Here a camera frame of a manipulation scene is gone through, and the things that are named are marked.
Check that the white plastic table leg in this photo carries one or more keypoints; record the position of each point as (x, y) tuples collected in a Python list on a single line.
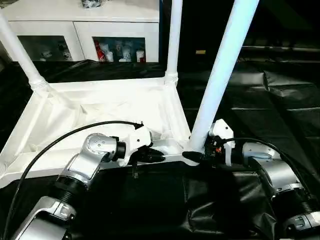
[(20, 50), (2, 168), (173, 37), (225, 62)]

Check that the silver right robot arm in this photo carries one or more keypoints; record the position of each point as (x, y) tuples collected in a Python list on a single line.
[(275, 172)]

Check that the black plastic mat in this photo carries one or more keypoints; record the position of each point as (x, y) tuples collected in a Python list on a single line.
[(275, 105)]

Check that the small tan label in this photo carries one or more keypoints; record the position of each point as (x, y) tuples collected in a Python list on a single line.
[(200, 52)]

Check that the red bottle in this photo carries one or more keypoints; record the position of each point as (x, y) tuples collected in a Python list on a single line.
[(100, 51)]

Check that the dark blue panel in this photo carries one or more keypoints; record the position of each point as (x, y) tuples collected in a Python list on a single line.
[(161, 25)]

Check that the white sideboard cabinet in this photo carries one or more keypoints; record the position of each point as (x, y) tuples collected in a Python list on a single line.
[(75, 27)]

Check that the silvery ornament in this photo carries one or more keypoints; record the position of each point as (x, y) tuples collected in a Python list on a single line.
[(91, 3)]

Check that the dark metal rail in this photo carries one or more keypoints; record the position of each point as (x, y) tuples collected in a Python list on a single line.
[(280, 47)]

